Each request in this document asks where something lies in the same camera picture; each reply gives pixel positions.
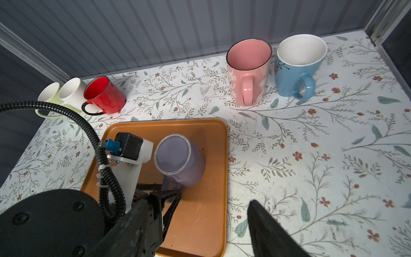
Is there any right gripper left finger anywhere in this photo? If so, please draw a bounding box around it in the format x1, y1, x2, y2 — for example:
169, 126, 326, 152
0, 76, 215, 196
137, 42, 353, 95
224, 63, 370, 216
86, 199, 154, 257

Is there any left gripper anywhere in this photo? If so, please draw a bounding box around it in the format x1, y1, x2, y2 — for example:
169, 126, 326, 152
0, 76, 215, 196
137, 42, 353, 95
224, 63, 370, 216
134, 184, 182, 254

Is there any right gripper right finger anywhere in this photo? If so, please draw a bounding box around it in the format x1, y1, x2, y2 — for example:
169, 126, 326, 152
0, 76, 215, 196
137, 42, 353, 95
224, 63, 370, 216
247, 200, 309, 257

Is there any purple mug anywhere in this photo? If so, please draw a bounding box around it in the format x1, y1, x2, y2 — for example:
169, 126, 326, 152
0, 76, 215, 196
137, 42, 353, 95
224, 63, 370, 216
154, 134, 205, 191

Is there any red mug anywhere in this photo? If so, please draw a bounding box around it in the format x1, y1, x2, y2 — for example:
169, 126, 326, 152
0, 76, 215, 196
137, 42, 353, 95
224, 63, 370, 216
81, 76, 126, 116

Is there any white mug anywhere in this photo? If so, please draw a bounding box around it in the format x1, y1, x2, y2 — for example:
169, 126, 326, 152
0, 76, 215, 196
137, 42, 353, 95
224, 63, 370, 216
58, 78, 87, 112

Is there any light green mug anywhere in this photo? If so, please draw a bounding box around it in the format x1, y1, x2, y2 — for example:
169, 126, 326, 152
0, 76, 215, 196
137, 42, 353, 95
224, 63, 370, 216
37, 82, 81, 114

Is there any pink ghost pattern mug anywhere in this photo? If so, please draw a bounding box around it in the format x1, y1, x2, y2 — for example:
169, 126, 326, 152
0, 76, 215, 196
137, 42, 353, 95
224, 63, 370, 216
226, 38, 273, 107

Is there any blue dotted mug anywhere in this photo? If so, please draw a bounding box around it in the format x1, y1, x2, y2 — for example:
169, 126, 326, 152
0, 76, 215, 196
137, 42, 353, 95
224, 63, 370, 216
274, 34, 328, 101

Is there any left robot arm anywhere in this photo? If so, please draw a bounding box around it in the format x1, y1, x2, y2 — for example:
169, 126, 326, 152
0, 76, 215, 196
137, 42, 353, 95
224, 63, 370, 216
1, 185, 182, 257

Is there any orange plastic tray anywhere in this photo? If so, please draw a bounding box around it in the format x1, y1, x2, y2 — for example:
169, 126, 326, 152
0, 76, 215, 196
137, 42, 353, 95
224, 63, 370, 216
102, 118, 229, 257

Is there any black corrugated cable hose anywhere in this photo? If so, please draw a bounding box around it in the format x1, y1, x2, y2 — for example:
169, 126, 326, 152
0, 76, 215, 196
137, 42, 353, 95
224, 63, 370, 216
0, 101, 126, 222

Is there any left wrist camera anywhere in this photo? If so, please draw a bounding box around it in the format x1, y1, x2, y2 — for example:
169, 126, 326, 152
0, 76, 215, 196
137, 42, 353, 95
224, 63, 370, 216
100, 132, 154, 212

